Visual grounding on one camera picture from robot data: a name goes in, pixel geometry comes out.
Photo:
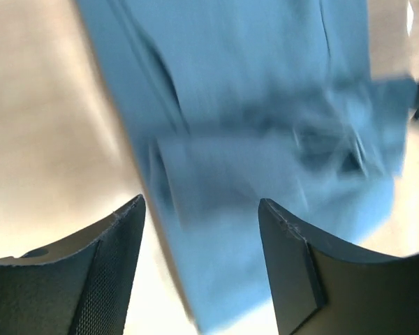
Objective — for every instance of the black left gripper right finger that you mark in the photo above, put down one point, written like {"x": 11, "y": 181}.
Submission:
{"x": 321, "y": 284}

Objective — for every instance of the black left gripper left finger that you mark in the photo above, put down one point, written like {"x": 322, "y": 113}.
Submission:
{"x": 80, "y": 284}

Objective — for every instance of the blue-grey t-shirt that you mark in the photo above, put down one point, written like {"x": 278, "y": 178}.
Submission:
{"x": 230, "y": 102}

